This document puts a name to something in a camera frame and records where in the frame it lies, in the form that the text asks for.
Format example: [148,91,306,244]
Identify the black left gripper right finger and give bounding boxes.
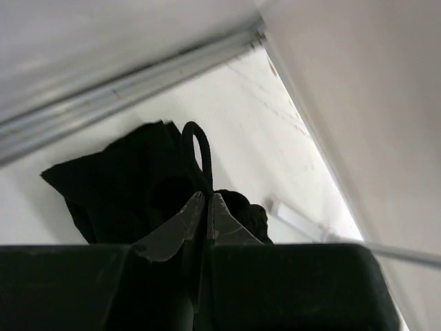
[207,194,400,330]

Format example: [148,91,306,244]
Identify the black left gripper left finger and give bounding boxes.
[1,192,205,330]

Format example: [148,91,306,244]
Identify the black trousers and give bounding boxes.
[40,119,276,246]

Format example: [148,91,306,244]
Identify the white clothes rack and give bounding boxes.
[268,198,440,269]

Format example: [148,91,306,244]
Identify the aluminium table edge rail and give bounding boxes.
[1,19,266,166]

